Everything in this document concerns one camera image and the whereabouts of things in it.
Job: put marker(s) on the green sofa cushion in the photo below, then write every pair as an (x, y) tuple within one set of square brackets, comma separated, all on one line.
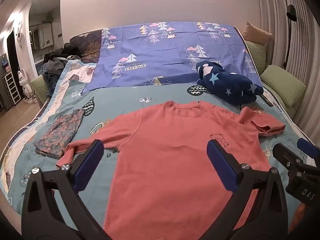
[(38, 87)]

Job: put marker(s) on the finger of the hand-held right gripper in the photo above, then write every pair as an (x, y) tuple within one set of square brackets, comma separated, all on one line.
[(308, 148), (285, 155)]

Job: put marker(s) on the small green pillow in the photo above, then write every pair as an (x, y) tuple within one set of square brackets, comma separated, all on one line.
[(255, 52)]

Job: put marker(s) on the white cat figure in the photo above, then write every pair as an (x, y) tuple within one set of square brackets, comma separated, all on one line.
[(23, 82)]

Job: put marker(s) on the black phone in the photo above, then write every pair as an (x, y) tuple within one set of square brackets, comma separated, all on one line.
[(267, 101)]

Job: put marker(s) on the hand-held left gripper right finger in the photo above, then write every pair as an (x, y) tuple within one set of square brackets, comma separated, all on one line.
[(222, 166)]

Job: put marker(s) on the pink t-shirt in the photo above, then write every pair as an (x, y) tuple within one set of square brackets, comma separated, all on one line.
[(162, 155)]

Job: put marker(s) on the black floor lamp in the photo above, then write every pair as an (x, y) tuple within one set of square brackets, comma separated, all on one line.
[(291, 12)]

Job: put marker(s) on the floral patterned folded cloth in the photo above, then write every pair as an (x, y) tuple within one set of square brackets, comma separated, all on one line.
[(60, 135)]

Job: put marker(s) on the blue tree-print bed sheet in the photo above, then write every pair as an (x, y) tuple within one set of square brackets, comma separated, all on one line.
[(162, 62)]

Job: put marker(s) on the tan pillow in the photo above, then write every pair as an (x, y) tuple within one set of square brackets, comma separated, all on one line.
[(257, 33)]

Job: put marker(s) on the large green pillow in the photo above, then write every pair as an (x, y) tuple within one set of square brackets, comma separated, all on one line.
[(282, 85)]

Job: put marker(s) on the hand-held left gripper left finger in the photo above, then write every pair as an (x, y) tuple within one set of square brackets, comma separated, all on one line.
[(88, 166)]

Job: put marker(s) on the navy star-print fleece garment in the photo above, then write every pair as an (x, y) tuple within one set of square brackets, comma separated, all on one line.
[(225, 82)]

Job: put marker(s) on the white wall clock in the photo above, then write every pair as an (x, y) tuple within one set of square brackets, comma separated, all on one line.
[(18, 33)]

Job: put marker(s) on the white wall cabinet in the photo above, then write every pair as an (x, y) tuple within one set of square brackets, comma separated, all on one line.
[(43, 36)]

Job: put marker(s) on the pile of dark clothes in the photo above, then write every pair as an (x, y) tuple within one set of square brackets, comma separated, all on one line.
[(53, 67)]

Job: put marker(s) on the dark door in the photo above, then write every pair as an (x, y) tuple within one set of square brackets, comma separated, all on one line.
[(12, 55)]

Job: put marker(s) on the white shelf rack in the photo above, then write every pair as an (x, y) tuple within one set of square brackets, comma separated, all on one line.
[(11, 90)]

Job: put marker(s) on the teal printed blanket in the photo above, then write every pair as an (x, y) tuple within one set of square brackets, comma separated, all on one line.
[(150, 97)]

